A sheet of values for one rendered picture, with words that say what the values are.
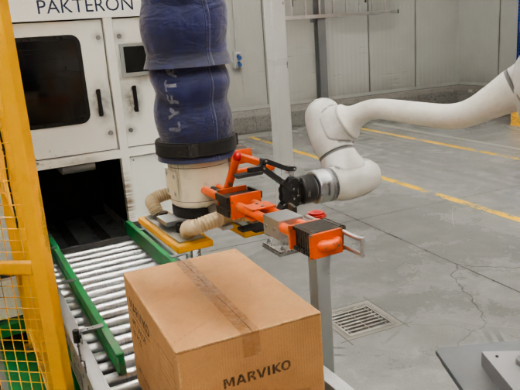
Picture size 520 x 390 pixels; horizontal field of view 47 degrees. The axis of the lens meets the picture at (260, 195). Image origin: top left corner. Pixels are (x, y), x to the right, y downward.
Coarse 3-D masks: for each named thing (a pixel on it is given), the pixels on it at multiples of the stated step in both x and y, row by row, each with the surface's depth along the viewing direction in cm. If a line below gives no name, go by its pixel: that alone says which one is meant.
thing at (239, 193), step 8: (224, 192) 150; (232, 192) 151; (240, 192) 150; (248, 192) 145; (256, 192) 145; (224, 200) 143; (232, 200) 142; (240, 200) 143; (248, 200) 145; (224, 208) 146; (232, 208) 143; (224, 216) 145; (232, 216) 143; (240, 216) 144
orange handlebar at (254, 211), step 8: (248, 160) 196; (256, 160) 191; (272, 168) 184; (208, 192) 157; (216, 192) 154; (256, 200) 144; (240, 208) 141; (248, 208) 137; (256, 208) 136; (264, 208) 136; (272, 208) 136; (248, 216) 138; (256, 216) 134; (280, 224) 125; (288, 224) 124; (328, 240) 113; (336, 240) 113; (320, 248) 113; (328, 248) 113; (336, 248) 114
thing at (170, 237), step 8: (144, 216) 181; (144, 224) 175; (152, 224) 172; (160, 224) 170; (176, 224) 161; (152, 232) 169; (160, 232) 164; (168, 232) 162; (176, 232) 162; (168, 240) 158; (176, 240) 156; (184, 240) 155; (192, 240) 156; (200, 240) 156; (208, 240) 156; (176, 248) 152; (184, 248) 152; (192, 248) 153; (200, 248) 155
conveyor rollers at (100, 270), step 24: (72, 264) 324; (96, 264) 321; (120, 264) 318; (144, 264) 315; (96, 288) 294; (120, 288) 290; (72, 312) 264; (120, 312) 264; (96, 336) 242; (120, 336) 239; (96, 360) 224; (120, 384) 211
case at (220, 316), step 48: (144, 288) 182; (192, 288) 179; (240, 288) 177; (288, 288) 174; (144, 336) 179; (192, 336) 150; (240, 336) 149; (288, 336) 155; (144, 384) 194; (192, 384) 146; (240, 384) 152; (288, 384) 158
